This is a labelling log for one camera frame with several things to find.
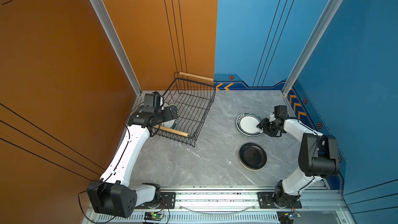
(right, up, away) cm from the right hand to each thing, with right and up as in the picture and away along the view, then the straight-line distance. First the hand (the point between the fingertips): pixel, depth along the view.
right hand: (259, 127), depth 95 cm
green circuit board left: (-57, -37, -24) cm, 73 cm away
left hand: (-52, +11, -16) cm, 56 cm away
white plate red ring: (-53, +12, -27) cm, 60 cm away
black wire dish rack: (-42, +21, +21) cm, 51 cm away
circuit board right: (+4, -37, -25) cm, 45 cm away
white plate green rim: (-5, -3, +5) cm, 7 cm away
